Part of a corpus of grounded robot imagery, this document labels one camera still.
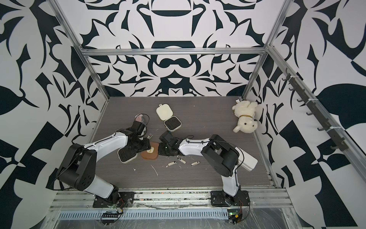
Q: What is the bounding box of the cream nail kit case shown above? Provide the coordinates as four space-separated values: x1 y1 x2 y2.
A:
156 104 182 132
117 148 137 164

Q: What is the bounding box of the brown nail kit case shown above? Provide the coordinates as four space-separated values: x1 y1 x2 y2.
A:
141 142 159 160

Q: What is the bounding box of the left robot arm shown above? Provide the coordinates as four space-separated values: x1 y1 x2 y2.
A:
55 118 151 204

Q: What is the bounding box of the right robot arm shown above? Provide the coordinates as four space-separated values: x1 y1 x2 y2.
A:
159 131 245 201

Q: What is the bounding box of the small cream clipper left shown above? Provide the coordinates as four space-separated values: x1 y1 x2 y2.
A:
166 161 177 167

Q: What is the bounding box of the small cream clipper right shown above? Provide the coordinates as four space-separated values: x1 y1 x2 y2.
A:
191 161 200 167

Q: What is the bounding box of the crushed flag print can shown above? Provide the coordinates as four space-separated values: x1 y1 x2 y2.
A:
135 114 145 124

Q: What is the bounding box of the left circuit board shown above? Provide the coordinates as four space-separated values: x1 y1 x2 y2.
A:
100 212 121 224

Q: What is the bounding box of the circuit board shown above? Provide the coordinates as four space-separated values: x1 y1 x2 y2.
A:
100 212 121 224
227 209 243 224

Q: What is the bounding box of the white box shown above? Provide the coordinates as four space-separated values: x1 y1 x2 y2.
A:
235 147 258 172

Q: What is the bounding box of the white teddy bear plush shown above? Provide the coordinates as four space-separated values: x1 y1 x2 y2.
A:
232 100 258 134

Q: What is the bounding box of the right circuit board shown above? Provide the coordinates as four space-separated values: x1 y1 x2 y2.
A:
227 209 243 224

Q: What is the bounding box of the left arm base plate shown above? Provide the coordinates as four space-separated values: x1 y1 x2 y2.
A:
92 191 135 209

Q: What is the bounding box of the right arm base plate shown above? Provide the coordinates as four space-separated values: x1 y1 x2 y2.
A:
210 190 250 207

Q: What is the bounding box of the wall hook rail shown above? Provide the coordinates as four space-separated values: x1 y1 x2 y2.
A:
283 69 349 152

